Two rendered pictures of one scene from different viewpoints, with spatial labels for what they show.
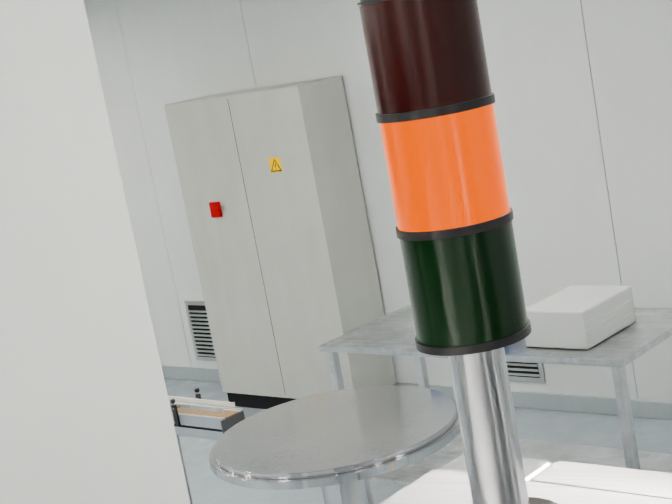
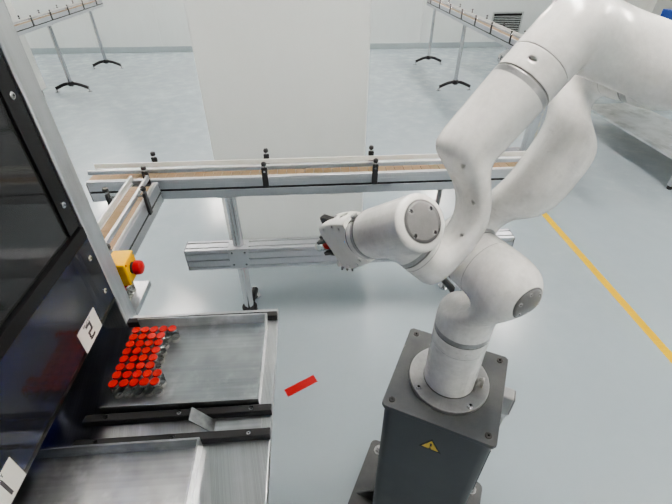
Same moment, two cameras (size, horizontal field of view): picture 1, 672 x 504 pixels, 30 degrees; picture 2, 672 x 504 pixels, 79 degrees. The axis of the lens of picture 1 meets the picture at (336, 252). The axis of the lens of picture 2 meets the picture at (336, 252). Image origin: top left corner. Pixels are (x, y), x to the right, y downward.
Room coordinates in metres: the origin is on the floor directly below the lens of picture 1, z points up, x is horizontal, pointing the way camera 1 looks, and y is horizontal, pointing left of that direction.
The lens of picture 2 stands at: (0.45, -1.02, 1.72)
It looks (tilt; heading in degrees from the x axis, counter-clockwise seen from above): 37 degrees down; 43
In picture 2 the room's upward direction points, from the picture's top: straight up
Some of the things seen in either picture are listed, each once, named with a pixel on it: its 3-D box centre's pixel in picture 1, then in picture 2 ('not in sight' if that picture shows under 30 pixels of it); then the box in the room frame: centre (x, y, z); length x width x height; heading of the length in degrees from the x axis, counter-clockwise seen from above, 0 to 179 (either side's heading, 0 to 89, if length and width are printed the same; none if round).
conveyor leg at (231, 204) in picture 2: not in sight; (241, 259); (1.30, 0.40, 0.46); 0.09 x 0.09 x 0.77; 47
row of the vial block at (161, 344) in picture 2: not in sight; (156, 359); (0.62, -0.27, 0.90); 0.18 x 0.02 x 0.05; 46
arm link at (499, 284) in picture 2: not in sight; (485, 297); (1.07, -0.84, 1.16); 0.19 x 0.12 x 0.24; 68
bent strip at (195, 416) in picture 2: not in sight; (226, 418); (0.64, -0.53, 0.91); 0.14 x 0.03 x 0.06; 137
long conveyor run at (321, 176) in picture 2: not in sight; (319, 170); (1.59, 0.12, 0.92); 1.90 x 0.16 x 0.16; 137
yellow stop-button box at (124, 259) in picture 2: not in sight; (119, 268); (0.69, 0.01, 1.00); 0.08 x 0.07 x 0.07; 137
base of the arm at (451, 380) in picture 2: not in sight; (454, 355); (1.08, -0.81, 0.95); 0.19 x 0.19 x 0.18
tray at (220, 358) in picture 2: not in sight; (193, 359); (0.68, -0.33, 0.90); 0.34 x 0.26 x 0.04; 136
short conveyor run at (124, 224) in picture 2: not in sight; (112, 233); (0.78, 0.31, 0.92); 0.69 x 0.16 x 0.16; 47
